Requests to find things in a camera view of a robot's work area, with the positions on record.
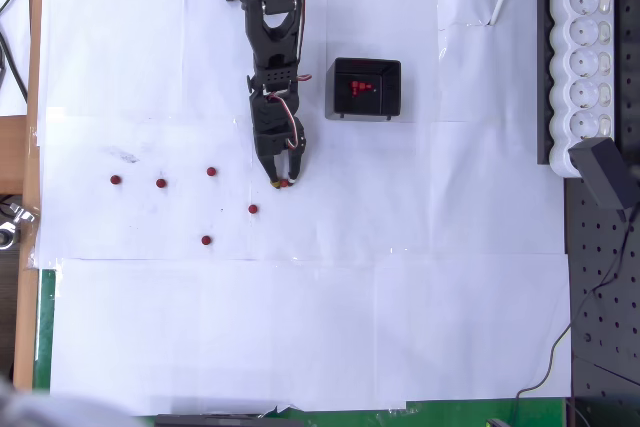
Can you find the white taped paper cover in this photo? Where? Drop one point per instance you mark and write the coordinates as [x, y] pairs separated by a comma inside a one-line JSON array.
[[350, 297]]

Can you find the black camera device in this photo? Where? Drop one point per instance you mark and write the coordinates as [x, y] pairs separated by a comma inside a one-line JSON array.
[[225, 421]]

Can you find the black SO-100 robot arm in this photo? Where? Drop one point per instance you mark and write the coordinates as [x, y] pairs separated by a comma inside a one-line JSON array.
[[272, 47]]

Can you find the white power strip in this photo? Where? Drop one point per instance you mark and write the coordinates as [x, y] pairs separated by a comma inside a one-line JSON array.
[[582, 97]]

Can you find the black power adapter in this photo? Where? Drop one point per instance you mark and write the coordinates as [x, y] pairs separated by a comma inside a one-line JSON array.
[[600, 172]]

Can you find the black square box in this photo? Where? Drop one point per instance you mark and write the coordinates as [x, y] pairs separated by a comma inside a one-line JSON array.
[[331, 92]]

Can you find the green cutting mat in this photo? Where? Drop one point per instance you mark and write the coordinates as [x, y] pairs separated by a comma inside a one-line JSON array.
[[45, 322]]

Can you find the blurred grey object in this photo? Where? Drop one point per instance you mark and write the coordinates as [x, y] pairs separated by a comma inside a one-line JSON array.
[[40, 412]]

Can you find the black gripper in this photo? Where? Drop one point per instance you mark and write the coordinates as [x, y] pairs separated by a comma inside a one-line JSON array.
[[272, 146]]

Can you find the black perforated pegboard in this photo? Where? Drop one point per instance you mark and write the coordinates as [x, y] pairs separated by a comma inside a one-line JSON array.
[[605, 272]]

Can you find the silver metal clamp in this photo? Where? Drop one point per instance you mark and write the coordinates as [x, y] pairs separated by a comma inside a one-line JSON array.
[[20, 213]]

